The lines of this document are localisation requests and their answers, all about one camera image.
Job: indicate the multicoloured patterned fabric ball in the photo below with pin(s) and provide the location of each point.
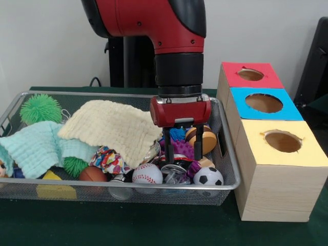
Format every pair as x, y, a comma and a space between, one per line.
107, 160

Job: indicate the small doll figure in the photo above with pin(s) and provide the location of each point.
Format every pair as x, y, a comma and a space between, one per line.
4, 168

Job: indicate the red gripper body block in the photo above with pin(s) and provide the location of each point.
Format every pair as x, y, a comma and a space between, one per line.
179, 110

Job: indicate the black upright panel stand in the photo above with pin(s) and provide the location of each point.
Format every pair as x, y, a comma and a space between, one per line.
315, 66

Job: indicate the blue spiky ball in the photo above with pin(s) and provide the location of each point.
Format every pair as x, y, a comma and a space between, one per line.
178, 134

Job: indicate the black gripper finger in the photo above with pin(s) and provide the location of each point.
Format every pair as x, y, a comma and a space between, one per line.
198, 143
168, 146

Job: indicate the brown rubber ball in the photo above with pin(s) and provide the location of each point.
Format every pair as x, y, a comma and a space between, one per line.
93, 174

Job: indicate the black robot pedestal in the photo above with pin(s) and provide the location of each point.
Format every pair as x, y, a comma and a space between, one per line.
128, 61

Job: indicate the shallow clear mesh bin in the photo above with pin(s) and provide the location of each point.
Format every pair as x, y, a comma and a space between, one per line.
31, 192

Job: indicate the purple spiky ball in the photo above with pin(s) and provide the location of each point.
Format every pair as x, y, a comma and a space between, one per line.
183, 149

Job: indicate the green spiky rubber ball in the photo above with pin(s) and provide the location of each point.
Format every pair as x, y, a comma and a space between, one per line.
41, 107

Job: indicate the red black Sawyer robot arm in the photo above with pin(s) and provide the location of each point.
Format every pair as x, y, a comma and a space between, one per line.
154, 25

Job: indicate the dark green table cloth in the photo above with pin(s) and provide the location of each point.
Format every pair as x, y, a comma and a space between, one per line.
154, 225

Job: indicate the mint green waffle cloth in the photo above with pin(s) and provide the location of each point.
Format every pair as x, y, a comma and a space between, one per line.
36, 148

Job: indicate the small green spiky ball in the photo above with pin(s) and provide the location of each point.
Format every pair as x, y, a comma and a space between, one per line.
74, 165

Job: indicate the brown wooden yo-yo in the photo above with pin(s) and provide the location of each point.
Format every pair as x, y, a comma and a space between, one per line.
209, 141

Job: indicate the wooden box with three holes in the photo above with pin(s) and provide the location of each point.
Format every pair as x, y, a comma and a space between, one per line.
277, 189

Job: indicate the small soccer ball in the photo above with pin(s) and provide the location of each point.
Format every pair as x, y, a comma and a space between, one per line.
208, 176

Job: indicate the small baseball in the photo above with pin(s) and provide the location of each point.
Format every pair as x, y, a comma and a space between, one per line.
147, 173

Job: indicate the yellow toy block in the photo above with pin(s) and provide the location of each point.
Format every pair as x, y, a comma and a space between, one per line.
56, 190

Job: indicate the cream yellow waffle cloth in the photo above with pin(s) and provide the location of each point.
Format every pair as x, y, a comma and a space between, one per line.
107, 128

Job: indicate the silver red drink can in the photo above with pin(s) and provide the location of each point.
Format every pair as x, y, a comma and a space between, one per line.
177, 167

